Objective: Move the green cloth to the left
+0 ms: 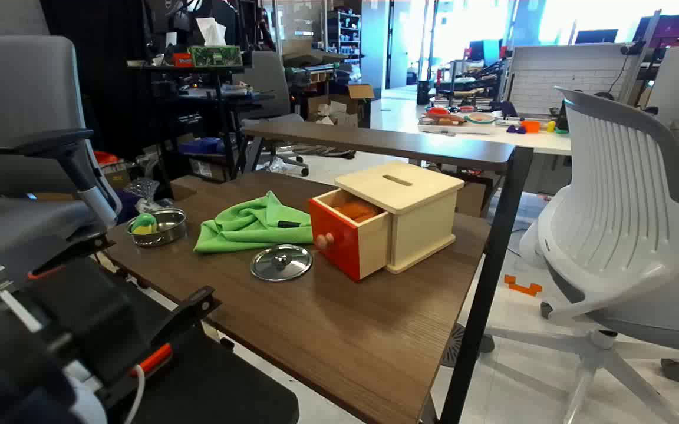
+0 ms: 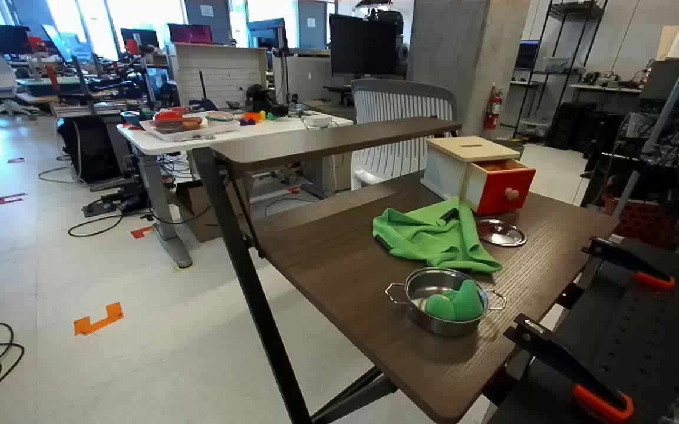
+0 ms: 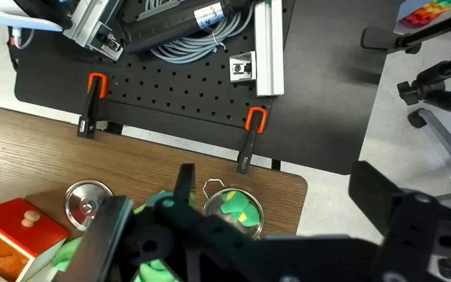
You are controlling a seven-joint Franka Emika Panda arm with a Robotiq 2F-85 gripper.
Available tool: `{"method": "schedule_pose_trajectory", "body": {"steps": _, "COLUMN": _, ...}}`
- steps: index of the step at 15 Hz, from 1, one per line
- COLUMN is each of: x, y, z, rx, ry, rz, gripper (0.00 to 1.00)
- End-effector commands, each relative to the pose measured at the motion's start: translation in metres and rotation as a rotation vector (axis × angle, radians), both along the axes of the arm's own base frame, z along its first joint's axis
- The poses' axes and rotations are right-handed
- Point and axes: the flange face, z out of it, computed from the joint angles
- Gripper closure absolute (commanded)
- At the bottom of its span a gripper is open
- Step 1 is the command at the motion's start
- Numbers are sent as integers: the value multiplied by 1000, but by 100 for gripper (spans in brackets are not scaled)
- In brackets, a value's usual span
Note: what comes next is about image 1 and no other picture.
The shiny metal pot lid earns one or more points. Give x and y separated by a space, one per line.
280 265

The wooden box with orange drawer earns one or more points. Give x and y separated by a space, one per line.
412 212

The white ribbed office chair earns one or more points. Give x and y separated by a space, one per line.
622 203

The white long table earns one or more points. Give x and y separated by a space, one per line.
542 141

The green microfiber cloth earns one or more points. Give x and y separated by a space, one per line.
251 223

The small metal bowl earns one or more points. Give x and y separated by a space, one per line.
167 232

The white perforated panel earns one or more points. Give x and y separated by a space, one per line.
558 77

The brown cardboard box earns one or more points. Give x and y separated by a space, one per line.
360 93

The red toy car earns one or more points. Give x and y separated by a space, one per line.
444 116

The grey mesh office chair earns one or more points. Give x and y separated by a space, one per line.
270 84

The green tissue box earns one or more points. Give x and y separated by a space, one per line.
215 55

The black storage shelf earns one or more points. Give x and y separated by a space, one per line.
221 108

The black metal table leg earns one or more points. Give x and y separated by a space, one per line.
485 262

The grey padded office chair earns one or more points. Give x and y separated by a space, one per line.
17 102

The orange plastic bracket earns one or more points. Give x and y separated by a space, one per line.
522 286

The green yellow toy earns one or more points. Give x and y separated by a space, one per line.
143 222

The orange toy block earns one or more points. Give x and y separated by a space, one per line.
530 126

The yellow toy block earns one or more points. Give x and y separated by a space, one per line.
549 126

